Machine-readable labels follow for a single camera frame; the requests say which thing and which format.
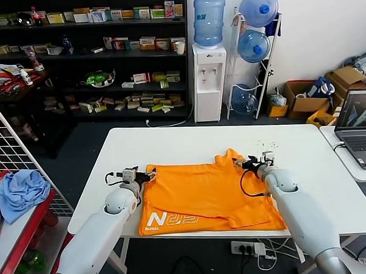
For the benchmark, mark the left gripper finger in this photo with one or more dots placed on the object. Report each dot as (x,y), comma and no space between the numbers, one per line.
(153,172)
(152,177)

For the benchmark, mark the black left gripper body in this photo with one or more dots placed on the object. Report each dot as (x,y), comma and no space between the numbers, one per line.
(142,177)

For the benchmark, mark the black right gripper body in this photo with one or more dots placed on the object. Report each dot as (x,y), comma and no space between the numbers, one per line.
(255,165)

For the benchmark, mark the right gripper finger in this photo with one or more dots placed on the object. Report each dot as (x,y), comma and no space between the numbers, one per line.
(241,161)
(242,166)

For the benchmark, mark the orange t-shirt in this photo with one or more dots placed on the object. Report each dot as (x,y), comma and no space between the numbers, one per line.
(204,196)

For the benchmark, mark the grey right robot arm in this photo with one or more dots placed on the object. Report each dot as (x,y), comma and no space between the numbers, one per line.
(305,216)

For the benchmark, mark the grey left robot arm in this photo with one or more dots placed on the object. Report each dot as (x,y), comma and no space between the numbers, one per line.
(93,232)

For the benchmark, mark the striped clothes pile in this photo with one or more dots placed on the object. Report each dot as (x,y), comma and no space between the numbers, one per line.
(363,64)

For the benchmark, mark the large white table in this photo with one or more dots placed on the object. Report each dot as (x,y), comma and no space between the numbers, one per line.
(171,143)

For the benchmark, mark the small yellow box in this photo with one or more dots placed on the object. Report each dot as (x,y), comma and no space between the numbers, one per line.
(277,111)

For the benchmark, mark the blue water jug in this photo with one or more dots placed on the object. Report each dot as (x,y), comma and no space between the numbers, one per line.
(243,100)
(258,8)
(209,23)
(253,46)

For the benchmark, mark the lime green flat box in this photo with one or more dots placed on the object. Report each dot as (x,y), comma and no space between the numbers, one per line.
(157,107)

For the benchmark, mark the yellow stacked box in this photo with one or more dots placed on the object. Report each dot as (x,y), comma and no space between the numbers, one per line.
(133,104)

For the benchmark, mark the clear plastic bag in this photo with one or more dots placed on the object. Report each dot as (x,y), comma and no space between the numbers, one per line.
(278,98)

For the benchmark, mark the white water dispenser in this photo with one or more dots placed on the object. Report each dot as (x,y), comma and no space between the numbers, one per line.
(210,95)

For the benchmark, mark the yellow plastic bin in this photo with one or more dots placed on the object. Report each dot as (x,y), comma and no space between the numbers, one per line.
(320,118)

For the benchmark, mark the white power strip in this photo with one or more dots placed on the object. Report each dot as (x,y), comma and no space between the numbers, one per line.
(241,246)

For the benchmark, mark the open red-edged cardboard box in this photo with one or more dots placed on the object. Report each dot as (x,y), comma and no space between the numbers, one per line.
(309,105)

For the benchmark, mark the white power adapter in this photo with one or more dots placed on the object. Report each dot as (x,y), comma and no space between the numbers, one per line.
(260,249)

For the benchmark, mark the bright green box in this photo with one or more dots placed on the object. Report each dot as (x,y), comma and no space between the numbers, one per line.
(164,84)

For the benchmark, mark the white green tilted box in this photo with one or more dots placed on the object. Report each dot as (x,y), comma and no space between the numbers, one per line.
(86,107)

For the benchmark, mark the red white flat box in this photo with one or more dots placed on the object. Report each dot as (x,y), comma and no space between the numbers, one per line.
(141,78)

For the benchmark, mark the small white desk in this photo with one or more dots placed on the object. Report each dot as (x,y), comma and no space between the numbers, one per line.
(351,166)

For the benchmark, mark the white metal jug rack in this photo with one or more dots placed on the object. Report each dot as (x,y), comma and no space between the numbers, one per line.
(269,69)

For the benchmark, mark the yellow green medicine box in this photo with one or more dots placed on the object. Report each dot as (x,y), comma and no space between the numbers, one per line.
(159,76)

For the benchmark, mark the green beige medicine box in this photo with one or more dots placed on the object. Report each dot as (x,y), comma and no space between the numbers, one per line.
(173,76)

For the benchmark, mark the blue white bag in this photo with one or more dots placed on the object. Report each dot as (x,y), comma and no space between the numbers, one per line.
(319,88)

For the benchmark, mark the red round container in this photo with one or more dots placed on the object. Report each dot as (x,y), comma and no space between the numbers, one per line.
(50,219)

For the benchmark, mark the grey open laptop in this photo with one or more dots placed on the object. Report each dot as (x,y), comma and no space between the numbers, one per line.
(357,135)

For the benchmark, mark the green white bowl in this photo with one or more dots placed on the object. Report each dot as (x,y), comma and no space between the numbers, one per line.
(98,78)

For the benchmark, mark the light blue crumpled cloth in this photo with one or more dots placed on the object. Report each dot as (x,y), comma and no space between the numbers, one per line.
(21,192)

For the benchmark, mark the black shelf unit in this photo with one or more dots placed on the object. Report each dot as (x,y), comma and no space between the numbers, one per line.
(106,56)

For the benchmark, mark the white paper cup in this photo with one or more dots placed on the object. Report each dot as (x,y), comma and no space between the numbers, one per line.
(180,48)

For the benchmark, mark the large brown cardboard box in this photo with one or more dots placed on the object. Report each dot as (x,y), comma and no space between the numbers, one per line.
(347,77)

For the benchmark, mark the red cream medicine box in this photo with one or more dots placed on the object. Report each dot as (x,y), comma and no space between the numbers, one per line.
(162,44)

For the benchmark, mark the red blue medicine box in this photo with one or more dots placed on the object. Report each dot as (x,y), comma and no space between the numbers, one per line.
(120,44)

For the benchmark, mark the dark wooden side table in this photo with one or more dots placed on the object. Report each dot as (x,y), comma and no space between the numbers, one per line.
(44,88)

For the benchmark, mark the small flat white box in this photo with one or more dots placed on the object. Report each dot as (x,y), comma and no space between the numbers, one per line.
(97,50)

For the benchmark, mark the white red medicine box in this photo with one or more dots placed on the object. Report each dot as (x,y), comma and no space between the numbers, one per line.
(108,43)

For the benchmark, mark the green plastic bottles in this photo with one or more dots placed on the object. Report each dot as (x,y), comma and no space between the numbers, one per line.
(33,260)

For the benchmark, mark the dark blue hanging cloth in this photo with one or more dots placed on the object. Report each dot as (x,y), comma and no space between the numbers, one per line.
(273,26)

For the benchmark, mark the red white shelf cart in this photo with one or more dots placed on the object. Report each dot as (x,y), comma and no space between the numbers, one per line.
(14,241)

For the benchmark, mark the grey floor power strip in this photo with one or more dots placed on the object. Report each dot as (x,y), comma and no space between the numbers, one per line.
(365,261)

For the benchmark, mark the blue plastic bottle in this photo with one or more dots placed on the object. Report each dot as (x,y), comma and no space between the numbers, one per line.
(67,45)

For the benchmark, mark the white medicine bottle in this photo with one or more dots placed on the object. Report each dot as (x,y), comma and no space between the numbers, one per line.
(27,77)

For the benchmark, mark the open white box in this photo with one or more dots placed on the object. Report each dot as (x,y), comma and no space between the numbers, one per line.
(54,51)

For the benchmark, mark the pink drink bottle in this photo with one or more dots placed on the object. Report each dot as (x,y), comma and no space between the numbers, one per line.
(35,61)

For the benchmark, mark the plain white medicine box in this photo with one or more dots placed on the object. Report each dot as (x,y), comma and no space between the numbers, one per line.
(81,18)
(116,15)

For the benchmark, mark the pink white carton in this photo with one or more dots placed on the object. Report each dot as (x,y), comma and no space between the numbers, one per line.
(169,9)

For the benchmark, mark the white blue medicine box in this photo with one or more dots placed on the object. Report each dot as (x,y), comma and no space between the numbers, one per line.
(98,17)

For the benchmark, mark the yellow white medicine box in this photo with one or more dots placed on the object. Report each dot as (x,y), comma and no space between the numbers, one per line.
(56,18)

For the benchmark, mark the cola bottle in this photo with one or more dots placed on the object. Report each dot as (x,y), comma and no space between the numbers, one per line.
(38,16)

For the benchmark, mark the shiny black helmet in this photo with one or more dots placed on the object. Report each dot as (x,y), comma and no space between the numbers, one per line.
(24,19)

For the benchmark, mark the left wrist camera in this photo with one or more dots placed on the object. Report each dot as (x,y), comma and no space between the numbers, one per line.
(129,175)

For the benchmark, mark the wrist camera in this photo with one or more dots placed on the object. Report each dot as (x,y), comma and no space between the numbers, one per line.
(129,175)
(268,159)

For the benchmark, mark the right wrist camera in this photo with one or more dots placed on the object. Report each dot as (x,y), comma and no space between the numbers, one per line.
(268,159)

